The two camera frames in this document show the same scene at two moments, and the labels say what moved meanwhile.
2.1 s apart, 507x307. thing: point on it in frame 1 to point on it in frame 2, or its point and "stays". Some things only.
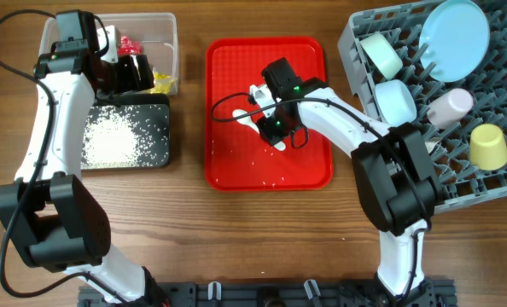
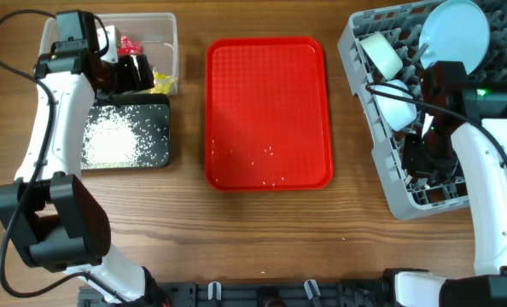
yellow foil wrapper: [162, 83] stays
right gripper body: [275, 129] to [428, 157]
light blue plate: [454, 41] stays
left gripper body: [121, 77] stays
